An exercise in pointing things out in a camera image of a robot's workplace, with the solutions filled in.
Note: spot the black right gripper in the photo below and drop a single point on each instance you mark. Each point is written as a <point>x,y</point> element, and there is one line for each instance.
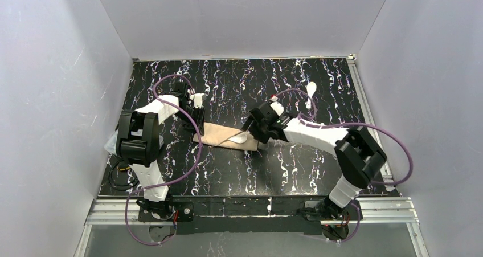
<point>255,125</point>

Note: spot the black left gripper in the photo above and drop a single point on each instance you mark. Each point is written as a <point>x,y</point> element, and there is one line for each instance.
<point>196,117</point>

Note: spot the white spoon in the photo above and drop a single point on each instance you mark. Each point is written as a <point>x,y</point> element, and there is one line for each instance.
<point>311,88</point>
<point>239,138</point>

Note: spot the beige cloth napkin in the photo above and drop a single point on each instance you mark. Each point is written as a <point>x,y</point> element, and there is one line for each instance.
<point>214,134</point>

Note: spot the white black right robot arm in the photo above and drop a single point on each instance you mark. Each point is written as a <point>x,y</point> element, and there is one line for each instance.
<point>358,154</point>

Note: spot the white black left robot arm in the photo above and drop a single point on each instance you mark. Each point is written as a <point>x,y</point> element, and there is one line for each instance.
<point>138,140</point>

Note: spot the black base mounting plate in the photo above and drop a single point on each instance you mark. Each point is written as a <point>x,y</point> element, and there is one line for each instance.
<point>293,213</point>

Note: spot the clear plastic box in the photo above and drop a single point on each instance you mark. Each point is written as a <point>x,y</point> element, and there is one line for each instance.
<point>110,146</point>

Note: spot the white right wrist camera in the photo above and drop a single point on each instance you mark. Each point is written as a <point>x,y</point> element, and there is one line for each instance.
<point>276,105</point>

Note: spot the aluminium front frame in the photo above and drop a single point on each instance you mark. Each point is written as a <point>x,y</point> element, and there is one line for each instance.
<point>376,210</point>

